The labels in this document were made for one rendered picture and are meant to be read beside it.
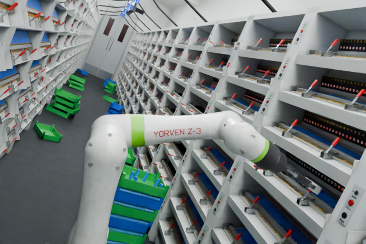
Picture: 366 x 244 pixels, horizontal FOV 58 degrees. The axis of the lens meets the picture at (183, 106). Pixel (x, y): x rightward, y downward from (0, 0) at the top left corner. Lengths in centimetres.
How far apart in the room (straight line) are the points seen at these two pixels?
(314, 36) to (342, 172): 76
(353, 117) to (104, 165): 83
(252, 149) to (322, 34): 84
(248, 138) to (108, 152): 43
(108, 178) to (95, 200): 8
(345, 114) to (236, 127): 41
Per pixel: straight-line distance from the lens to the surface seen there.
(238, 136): 105
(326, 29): 176
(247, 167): 164
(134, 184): 190
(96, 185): 100
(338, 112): 131
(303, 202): 131
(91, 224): 107
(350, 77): 166
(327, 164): 125
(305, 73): 171
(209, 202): 200
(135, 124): 111
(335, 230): 116
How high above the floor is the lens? 118
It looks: 5 degrees down
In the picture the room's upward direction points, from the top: 25 degrees clockwise
